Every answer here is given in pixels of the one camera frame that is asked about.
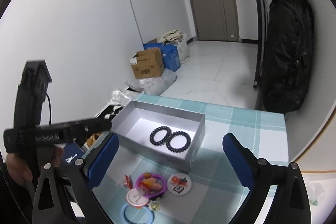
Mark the small red hair clip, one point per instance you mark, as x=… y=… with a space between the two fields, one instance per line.
x=128 y=183

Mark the grey plastic parcel bag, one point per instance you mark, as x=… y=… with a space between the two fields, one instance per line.
x=154 y=86

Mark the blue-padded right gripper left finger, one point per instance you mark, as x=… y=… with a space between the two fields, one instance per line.
x=95 y=165

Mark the navy Jordan shoe box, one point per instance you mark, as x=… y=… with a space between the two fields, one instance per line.
x=72 y=151

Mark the teal plaid tablecloth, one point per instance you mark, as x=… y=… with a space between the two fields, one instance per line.
x=216 y=192

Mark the brown cardboard box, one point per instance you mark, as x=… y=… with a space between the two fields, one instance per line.
x=147 y=64

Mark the silver plastic parcel bag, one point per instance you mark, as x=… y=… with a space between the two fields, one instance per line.
x=122 y=97

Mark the black white sneakers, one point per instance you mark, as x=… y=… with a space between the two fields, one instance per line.
x=109 y=112

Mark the red-rimmed round pin badge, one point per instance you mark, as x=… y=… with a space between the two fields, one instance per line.
x=136 y=198

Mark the tan shoe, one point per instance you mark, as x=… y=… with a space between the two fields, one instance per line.
x=92 y=139

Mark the black backpack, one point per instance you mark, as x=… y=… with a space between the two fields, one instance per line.
x=288 y=55

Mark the black folded stand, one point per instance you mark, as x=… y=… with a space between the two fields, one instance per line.
x=262 y=22

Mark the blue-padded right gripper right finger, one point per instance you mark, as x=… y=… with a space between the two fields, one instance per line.
x=248 y=169

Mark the blue cardboard box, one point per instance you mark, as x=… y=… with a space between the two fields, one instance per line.
x=169 y=54

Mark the white round China badge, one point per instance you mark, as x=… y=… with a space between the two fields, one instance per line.
x=179 y=184

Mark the silver cardboard box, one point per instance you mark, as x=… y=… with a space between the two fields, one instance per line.
x=166 y=135

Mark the white green plastic bag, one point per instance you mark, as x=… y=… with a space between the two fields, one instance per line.
x=319 y=190

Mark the white cloth bag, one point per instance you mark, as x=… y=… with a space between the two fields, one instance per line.
x=177 y=38

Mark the small green flower charm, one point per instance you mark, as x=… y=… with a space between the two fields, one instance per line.
x=154 y=205

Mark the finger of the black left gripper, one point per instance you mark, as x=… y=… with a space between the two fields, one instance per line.
x=97 y=125

